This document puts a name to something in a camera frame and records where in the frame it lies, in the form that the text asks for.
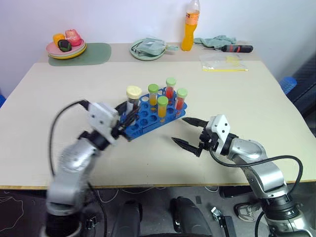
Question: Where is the metal caster bracket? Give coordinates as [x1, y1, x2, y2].
[210, 206, 223, 221]

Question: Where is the orange soda bottle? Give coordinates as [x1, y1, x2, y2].
[181, 0, 201, 52]

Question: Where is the orange toy fruit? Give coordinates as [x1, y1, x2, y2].
[52, 33, 66, 45]

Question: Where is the grey sneaker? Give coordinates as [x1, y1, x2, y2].
[234, 201, 263, 222]

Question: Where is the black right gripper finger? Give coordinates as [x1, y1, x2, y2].
[171, 137, 202, 158]
[181, 117, 209, 128]

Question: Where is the red black screwdriver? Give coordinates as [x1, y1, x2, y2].
[203, 44, 254, 53]

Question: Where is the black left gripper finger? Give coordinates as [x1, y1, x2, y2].
[119, 113, 139, 132]
[120, 104, 135, 117]

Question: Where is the blue test tube rack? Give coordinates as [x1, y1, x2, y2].
[121, 87, 189, 142]

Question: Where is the blue ribbed stool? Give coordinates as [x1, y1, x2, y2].
[280, 76, 298, 95]

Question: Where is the green placemat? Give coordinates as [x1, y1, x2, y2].
[48, 42, 112, 67]

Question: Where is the blue plastic object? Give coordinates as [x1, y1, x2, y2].
[0, 87, 7, 109]

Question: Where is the green cap yellow test tube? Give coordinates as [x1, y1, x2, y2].
[147, 83, 159, 106]
[157, 96, 169, 119]

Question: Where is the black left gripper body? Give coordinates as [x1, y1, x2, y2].
[111, 102, 129, 142]

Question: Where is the teal cloth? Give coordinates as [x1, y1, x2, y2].
[193, 35, 238, 49]

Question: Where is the dark toy ball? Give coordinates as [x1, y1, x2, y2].
[57, 39, 73, 52]

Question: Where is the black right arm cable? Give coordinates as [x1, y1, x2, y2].
[209, 147, 304, 237]

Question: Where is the clear zip bag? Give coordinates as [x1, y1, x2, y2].
[199, 54, 249, 73]

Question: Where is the black chair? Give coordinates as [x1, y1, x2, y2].
[287, 50, 316, 139]

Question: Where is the light green plate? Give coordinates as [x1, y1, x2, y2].
[129, 39, 167, 61]

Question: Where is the green cap red test tube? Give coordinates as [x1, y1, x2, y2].
[175, 87, 189, 111]
[165, 77, 177, 100]

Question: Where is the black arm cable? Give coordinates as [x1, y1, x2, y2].
[209, 147, 304, 237]
[48, 99, 90, 175]

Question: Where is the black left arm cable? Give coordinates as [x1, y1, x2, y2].
[48, 99, 90, 175]

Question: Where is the dark rounded shape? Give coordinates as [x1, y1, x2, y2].
[115, 199, 144, 237]
[169, 196, 213, 237]

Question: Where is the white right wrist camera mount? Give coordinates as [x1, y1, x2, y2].
[204, 114, 232, 154]

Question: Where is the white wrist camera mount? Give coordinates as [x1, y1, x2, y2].
[87, 102, 121, 145]
[204, 114, 232, 154]

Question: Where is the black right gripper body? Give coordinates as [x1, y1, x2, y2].
[198, 122, 220, 151]

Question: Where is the green plate with cloth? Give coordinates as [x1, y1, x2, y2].
[134, 37, 179, 56]

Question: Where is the yellow plate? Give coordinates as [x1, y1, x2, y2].
[47, 44, 88, 60]

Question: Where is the cream cap dark test tube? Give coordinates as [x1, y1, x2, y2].
[125, 84, 143, 117]

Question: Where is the black flat foot base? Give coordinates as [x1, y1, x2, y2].
[219, 186, 251, 199]

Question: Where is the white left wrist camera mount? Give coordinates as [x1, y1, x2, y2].
[87, 102, 121, 145]

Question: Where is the white floor cable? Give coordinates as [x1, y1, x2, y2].
[95, 189, 121, 204]

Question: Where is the pink plate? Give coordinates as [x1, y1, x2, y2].
[45, 40, 86, 56]

